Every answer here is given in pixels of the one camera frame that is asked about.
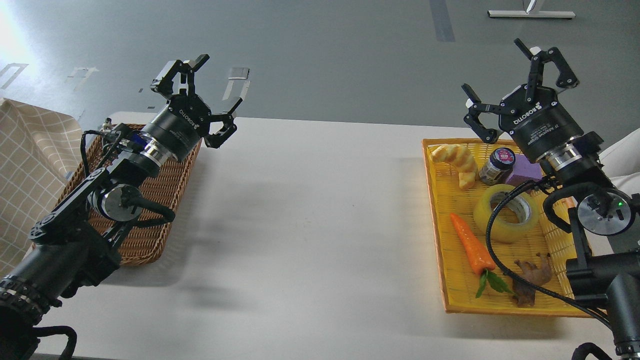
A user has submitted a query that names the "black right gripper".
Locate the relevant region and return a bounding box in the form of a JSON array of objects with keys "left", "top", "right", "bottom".
[{"left": 461, "top": 38, "right": 586, "bottom": 163}]

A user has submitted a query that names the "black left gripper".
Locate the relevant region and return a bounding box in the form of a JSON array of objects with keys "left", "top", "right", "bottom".
[{"left": 142, "top": 54, "right": 243, "bottom": 162}]

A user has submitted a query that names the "yellow packing tape roll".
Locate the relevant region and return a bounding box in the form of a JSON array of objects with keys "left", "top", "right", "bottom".
[{"left": 472, "top": 184, "right": 540, "bottom": 244}]

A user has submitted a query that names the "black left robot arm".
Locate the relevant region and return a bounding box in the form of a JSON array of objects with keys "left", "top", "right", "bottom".
[{"left": 1, "top": 54, "right": 242, "bottom": 360}]

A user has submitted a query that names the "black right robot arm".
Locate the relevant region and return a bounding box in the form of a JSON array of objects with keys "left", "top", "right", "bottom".
[{"left": 462, "top": 38, "right": 640, "bottom": 360}]

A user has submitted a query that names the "small dark glass jar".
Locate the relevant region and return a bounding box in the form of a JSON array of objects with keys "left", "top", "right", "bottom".
[{"left": 478, "top": 146, "right": 516, "bottom": 186}]

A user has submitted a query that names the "purple foam block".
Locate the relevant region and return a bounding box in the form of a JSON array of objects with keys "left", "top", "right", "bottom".
[{"left": 503, "top": 153, "right": 543, "bottom": 187}]

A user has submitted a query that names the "white metal stand base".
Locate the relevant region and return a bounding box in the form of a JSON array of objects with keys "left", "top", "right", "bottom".
[{"left": 486, "top": 0, "right": 576, "bottom": 20}]

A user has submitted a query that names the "toy croissant bread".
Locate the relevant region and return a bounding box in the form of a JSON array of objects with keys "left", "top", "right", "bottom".
[{"left": 430, "top": 144, "right": 479, "bottom": 191}]

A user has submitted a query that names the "white clothed person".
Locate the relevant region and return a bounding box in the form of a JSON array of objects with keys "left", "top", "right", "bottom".
[{"left": 599, "top": 140, "right": 640, "bottom": 195}]

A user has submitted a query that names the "brown wicker basket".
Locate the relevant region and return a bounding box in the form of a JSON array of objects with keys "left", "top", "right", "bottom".
[{"left": 29, "top": 123, "right": 201, "bottom": 266}]

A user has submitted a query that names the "beige checked cloth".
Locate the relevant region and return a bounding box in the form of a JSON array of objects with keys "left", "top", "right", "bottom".
[{"left": 0, "top": 98, "right": 82, "bottom": 276}]

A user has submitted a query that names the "yellow plastic tray basket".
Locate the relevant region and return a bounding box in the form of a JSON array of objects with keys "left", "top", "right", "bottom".
[{"left": 422, "top": 137, "right": 588, "bottom": 318}]

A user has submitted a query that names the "orange toy carrot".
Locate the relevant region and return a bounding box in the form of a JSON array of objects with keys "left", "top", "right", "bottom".
[{"left": 449, "top": 213, "right": 514, "bottom": 299}]

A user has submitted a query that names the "brown toy animal figure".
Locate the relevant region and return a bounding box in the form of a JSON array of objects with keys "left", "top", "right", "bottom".
[{"left": 509, "top": 252, "right": 554, "bottom": 308}]

